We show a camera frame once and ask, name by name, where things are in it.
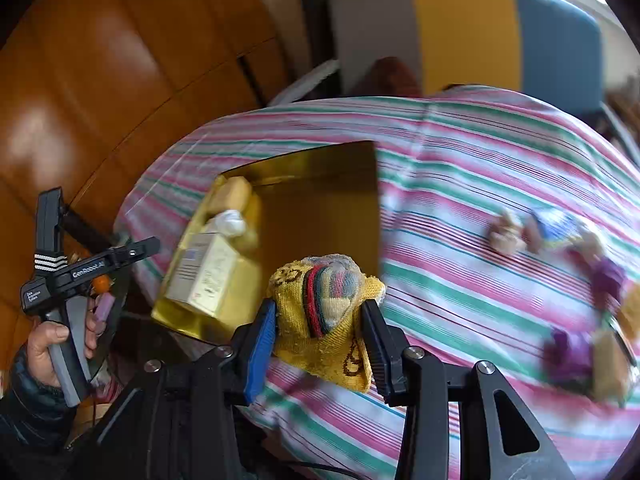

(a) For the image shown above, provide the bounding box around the striped tablecloth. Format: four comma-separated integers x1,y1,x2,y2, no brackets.
115,85,640,480

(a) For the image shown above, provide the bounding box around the white curved frame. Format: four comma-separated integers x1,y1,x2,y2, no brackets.
270,60,341,107

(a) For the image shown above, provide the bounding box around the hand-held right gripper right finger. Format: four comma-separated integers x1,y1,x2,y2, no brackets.
360,299,576,480

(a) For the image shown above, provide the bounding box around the yellow patterned sock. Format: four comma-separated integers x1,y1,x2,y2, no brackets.
267,254,387,393

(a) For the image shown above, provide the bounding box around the blue snack packet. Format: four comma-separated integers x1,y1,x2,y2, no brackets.
532,207,582,247

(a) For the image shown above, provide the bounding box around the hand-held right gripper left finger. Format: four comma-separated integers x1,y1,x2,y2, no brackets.
65,299,281,480

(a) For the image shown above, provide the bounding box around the person's left forearm dark sleeve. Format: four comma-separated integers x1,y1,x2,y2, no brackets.
0,345,78,466

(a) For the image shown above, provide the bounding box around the person's left hand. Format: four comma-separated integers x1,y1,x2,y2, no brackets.
27,299,110,388

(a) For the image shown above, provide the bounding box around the beige snack piece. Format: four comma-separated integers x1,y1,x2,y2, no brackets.
487,210,527,254

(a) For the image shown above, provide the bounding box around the cream carton box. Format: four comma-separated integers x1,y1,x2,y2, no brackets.
165,232,242,318

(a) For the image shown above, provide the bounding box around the grey yellow blue chair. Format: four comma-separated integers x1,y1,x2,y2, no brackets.
327,0,603,111

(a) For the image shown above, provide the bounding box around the purple snack packet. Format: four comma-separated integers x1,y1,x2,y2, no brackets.
590,257,627,311
542,330,596,392

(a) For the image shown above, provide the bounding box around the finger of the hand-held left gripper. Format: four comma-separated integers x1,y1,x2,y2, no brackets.
107,237,161,272

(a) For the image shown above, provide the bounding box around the orange wooden cabinet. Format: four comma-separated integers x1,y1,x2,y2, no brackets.
0,0,296,361

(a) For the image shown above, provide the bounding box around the dark red cloth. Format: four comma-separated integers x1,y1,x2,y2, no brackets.
360,57,422,98

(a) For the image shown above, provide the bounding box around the small yellow sponge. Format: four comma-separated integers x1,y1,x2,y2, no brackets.
207,176,253,216

